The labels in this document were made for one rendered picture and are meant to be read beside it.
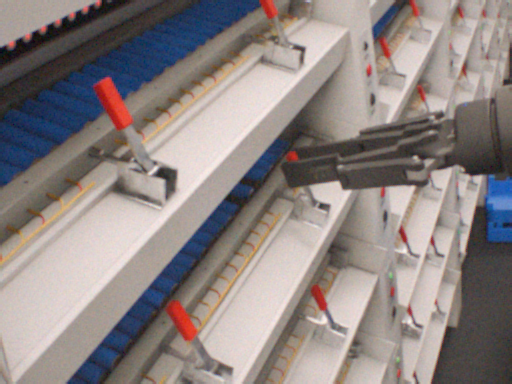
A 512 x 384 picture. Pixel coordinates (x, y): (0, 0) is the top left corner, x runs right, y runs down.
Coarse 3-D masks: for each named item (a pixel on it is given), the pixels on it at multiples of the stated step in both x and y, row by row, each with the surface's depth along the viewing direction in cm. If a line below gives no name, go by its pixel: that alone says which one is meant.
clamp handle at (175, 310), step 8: (176, 304) 50; (168, 312) 50; (176, 312) 50; (184, 312) 51; (176, 320) 50; (184, 320) 50; (184, 328) 50; (192, 328) 51; (184, 336) 51; (192, 336) 51; (192, 344) 51; (200, 344) 52; (200, 352) 51; (200, 360) 52; (208, 360) 52; (200, 368) 52; (208, 368) 52
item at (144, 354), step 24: (312, 144) 85; (264, 192) 73; (240, 216) 69; (240, 240) 67; (216, 264) 62; (192, 288) 59; (192, 312) 59; (144, 336) 54; (168, 336) 55; (144, 360) 52
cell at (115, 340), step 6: (114, 330) 54; (108, 336) 54; (114, 336) 54; (120, 336) 54; (126, 336) 54; (102, 342) 54; (108, 342) 54; (114, 342) 54; (120, 342) 53; (126, 342) 53; (114, 348) 54; (120, 348) 53; (126, 348) 54; (120, 354) 54
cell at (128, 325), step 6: (126, 318) 56; (132, 318) 56; (120, 324) 55; (126, 324) 55; (132, 324) 55; (138, 324) 55; (144, 324) 56; (120, 330) 55; (126, 330) 55; (132, 330) 55; (138, 330) 55; (132, 336) 55
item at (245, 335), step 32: (288, 128) 87; (320, 128) 85; (352, 128) 83; (288, 192) 78; (320, 192) 78; (352, 192) 81; (288, 224) 73; (288, 256) 68; (320, 256) 73; (224, 288) 63; (256, 288) 64; (288, 288) 64; (192, 320) 59; (224, 320) 59; (256, 320) 60; (288, 320) 66; (224, 352) 56; (256, 352) 57
